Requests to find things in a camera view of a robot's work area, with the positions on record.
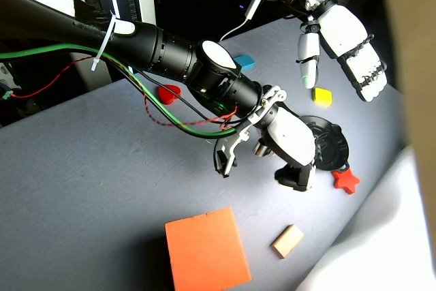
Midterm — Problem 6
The beige board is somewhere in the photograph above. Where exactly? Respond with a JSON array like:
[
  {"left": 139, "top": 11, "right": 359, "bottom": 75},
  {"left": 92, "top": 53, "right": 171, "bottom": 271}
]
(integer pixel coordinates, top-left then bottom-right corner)
[{"left": 384, "top": 0, "right": 436, "bottom": 261}]

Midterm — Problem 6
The red heart block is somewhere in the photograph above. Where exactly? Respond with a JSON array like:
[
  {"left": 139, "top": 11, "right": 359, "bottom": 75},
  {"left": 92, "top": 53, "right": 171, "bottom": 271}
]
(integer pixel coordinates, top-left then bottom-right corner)
[{"left": 157, "top": 84, "right": 181, "bottom": 106}]

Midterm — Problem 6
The white backdrop sheet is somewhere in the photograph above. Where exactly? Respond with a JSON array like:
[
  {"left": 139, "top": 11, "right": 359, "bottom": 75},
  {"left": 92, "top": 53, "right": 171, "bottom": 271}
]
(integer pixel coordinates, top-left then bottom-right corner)
[{"left": 294, "top": 146, "right": 436, "bottom": 291}]

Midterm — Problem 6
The white cable with adapter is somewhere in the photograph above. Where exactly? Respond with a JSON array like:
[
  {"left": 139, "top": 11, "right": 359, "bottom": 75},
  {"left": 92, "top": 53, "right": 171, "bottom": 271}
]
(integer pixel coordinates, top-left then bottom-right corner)
[{"left": 219, "top": 0, "right": 273, "bottom": 42}]

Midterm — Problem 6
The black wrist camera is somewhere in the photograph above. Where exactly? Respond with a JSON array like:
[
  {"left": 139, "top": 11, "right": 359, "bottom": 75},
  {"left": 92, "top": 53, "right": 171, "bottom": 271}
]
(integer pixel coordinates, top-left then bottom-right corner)
[{"left": 214, "top": 142, "right": 239, "bottom": 179}]

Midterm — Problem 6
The black toy frying pan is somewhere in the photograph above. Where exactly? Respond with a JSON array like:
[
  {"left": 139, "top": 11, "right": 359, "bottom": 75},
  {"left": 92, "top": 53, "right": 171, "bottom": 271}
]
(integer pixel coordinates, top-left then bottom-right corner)
[{"left": 299, "top": 114, "right": 351, "bottom": 172}]

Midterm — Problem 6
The blue block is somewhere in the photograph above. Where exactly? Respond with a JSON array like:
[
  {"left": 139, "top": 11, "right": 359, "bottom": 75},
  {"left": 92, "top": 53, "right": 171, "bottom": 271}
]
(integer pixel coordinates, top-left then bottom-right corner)
[{"left": 233, "top": 54, "right": 256, "bottom": 71}]

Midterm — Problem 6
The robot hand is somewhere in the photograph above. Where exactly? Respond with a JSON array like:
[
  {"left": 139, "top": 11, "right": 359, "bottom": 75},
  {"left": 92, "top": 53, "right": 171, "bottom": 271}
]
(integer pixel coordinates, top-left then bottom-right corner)
[
  {"left": 296, "top": 6, "right": 388, "bottom": 103},
  {"left": 260, "top": 106, "right": 323, "bottom": 192}
]

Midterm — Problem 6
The grey table cloth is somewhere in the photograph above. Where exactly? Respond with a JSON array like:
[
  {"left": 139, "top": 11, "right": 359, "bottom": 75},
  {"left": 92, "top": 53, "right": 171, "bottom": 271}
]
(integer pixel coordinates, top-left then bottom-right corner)
[{"left": 0, "top": 18, "right": 411, "bottom": 291}]

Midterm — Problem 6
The yellow block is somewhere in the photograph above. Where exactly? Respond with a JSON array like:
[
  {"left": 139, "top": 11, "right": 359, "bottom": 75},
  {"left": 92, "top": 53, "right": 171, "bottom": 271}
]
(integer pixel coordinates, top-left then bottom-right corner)
[{"left": 312, "top": 87, "right": 333, "bottom": 108}]

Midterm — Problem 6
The red star block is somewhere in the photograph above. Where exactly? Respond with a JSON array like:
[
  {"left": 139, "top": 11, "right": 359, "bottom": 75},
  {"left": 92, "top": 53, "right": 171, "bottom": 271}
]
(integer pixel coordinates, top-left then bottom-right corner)
[{"left": 332, "top": 167, "right": 361, "bottom": 196}]

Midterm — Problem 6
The large orange block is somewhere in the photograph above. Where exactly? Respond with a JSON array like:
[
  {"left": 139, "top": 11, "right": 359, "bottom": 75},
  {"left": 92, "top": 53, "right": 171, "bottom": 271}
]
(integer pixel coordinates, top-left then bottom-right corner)
[{"left": 164, "top": 206, "right": 253, "bottom": 291}]

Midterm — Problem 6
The tan wooden block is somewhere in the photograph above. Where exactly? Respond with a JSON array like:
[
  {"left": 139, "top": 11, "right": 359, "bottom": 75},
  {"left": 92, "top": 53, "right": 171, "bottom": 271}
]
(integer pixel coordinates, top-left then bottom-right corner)
[{"left": 270, "top": 224, "right": 305, "bottom": 260}]

